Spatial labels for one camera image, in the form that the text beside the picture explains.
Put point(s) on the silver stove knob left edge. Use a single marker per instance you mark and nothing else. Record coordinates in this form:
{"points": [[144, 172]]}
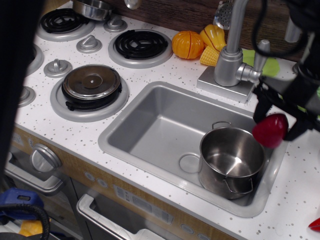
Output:
{"points": [[27, 96]]}

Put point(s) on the dark foreground post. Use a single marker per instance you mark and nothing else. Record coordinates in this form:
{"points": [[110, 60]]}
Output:
{"points": [[18, 23]]}

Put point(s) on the silver rack post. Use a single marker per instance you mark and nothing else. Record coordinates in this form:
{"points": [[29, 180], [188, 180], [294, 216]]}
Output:
{"points": [[312, 52]]}

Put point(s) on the black coil burner rear centre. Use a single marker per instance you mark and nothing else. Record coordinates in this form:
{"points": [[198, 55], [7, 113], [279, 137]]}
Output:
{"points": [[140, 44]]}

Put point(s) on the hanging silver ladle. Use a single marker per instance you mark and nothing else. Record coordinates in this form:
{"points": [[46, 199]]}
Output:
{"points": [[133, 4]]}

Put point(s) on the silver stove knob middle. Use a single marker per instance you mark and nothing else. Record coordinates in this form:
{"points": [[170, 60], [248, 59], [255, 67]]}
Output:
{"points": [[89, 45]]}

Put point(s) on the steel bowl at back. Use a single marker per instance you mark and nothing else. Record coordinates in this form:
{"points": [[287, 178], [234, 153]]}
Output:
{"points": [[97, 10]]}

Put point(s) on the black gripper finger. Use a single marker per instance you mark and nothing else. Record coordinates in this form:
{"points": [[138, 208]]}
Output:
{"points": [[262, 108], [299, 128]]}

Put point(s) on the red toy sweet potato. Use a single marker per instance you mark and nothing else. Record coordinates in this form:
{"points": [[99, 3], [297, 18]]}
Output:
{"points": [[271, 131]]}

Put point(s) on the orange toy pumpkin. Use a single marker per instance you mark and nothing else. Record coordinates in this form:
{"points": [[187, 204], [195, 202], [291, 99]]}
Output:
{"points": [[187, 45]]}

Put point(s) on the black coil burner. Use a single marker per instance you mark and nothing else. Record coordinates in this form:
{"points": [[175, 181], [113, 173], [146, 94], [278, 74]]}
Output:
{"points": [[62, 21], [140, 44]]}

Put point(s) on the yellow toy corn piece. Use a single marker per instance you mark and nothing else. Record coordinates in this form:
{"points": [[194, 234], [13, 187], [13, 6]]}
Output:
{"points": [[209, 56]]}

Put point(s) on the silver stove knob upper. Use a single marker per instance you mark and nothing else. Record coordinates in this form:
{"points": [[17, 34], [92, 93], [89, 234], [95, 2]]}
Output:
{"points": [[115, 25]]}

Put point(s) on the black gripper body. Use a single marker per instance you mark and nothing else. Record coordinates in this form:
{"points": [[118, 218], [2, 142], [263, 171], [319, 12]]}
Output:
{"points": [[289, 95]]}

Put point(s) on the silver perforated spoon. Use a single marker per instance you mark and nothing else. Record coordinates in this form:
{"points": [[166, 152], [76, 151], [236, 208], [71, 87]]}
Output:
{"points": [[223, 14]]}

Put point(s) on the black coil burner rear left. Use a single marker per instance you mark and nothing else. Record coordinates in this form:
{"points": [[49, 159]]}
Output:
{"points": [[62, 21]]}

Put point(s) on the silver stove knob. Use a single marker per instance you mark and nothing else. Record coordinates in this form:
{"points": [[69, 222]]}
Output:
{"points": [[115, 25], [57, 68], [89, 45]]}

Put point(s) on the light green plate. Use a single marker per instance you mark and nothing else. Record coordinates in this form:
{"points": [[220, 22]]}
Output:
{"points": [[271, 67]]}

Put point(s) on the yellow object lower left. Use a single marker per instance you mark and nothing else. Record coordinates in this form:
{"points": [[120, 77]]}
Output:
{"points": [[31, 228]]}

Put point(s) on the silver oven dial knob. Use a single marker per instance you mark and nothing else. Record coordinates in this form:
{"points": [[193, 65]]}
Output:
{"points": [[43, 159]]}

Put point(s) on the silver stove knob lower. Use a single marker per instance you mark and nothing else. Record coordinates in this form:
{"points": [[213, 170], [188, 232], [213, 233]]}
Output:
{"points": [[57, 68]]}

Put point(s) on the silver dishwasher door handle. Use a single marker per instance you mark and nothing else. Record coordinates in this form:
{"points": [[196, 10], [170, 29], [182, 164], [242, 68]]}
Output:
{"points": [[107, 220]]}

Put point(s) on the grey toy sink basin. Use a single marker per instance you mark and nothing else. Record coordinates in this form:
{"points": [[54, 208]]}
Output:
{"points": [[160, 132]]}

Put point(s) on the stainless steel pot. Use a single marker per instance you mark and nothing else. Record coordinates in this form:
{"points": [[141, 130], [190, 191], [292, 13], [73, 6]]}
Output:
{"points": [[230, 160]]}

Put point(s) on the silver toy faucet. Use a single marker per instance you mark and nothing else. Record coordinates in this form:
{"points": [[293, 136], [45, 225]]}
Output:
{"points": [[231, 77]]}

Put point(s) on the silver oven door handle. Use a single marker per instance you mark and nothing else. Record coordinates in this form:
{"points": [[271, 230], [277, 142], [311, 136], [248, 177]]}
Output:
{"points": [[49, 187]]}

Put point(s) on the blue plastic clamp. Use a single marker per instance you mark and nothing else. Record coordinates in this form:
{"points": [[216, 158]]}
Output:
{"points": [[14, 196]]}

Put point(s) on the red toy at right edge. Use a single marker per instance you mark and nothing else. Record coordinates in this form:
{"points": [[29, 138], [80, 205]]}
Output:
{"points": [[315, 225]]}

